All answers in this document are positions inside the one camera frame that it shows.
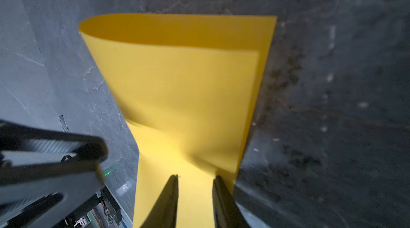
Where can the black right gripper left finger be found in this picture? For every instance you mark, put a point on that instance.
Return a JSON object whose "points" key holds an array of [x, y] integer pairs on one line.
{"points": [[164, 211]]}

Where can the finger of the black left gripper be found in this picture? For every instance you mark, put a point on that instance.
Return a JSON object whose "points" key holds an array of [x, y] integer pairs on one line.
{"points": [[70, 184], [28, 146]]}

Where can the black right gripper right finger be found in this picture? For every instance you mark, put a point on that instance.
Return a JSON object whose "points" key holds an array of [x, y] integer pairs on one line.
{"points": [[226, 212]]}

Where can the yellow square paper sheet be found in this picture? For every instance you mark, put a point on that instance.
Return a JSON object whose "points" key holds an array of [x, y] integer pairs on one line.
{"points": [[187, 86]]}

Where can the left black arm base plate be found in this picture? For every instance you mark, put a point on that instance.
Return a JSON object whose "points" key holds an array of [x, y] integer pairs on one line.
{"points": [[99, 211]]}

